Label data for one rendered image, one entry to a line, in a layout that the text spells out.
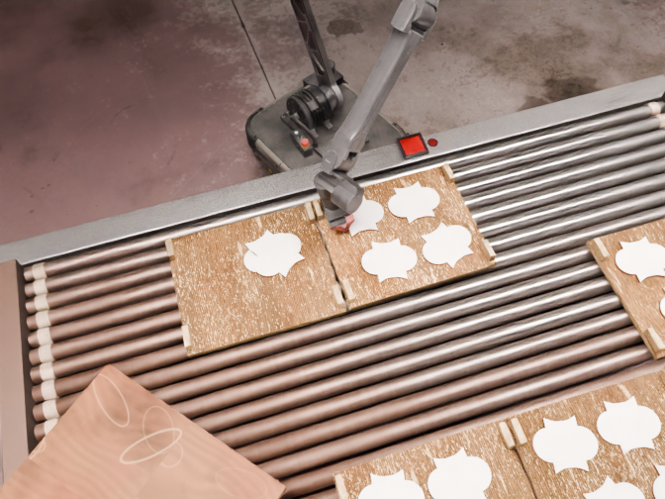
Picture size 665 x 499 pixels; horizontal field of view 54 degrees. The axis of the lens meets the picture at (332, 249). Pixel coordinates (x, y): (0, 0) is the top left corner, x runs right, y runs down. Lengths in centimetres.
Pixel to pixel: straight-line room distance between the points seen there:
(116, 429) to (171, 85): 234
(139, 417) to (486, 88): 252
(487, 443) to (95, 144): 247
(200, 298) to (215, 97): 188
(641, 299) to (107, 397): 132
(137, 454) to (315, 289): 59
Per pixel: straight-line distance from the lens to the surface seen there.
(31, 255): 198
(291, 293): 170
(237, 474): 145
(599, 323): 179
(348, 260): 174
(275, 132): 294
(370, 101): 157
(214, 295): 173
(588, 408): 167
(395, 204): 183
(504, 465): 158
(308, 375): 163
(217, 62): 364
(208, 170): 316
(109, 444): 154
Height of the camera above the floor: 245
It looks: 59 degrees down
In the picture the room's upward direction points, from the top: 3 degrees counter-clockwise
